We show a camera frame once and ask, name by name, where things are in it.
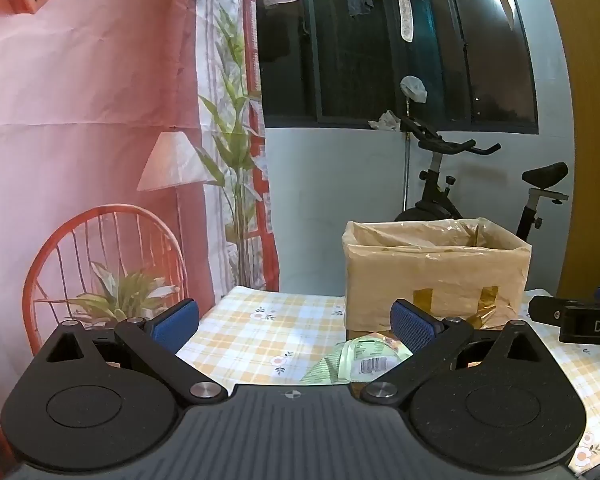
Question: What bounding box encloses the crumpled white rag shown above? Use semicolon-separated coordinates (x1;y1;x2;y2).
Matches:
369;109;405;132

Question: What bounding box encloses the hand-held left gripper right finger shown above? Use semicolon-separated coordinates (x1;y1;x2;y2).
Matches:
362;299;546;406

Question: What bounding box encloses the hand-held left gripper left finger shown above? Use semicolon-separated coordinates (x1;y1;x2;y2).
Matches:
45;299;227;408

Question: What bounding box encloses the white plastic bag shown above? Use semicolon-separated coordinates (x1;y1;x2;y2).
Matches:
400;75;429;104

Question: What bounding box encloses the black exercise bike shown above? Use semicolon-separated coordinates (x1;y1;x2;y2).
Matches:
394;115;570;242

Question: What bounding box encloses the white lace strip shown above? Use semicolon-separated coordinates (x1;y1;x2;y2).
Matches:
394;0;415;42

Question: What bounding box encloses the dark glass window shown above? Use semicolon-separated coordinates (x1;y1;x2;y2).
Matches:
255;0;539;136

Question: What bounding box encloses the plaid floral tablecloth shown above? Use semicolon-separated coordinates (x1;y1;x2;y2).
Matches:
177;285;600;473

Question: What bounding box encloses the green snack packet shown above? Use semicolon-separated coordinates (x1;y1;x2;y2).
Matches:
300;335;413;386

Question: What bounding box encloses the cardboard box with plastic liner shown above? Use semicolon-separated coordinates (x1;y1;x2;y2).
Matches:
342;217;532;343

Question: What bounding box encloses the wooden door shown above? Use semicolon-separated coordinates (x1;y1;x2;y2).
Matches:
535;0;600;301

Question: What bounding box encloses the printed backdrop cloth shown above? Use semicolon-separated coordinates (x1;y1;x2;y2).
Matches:
0;0;281;411

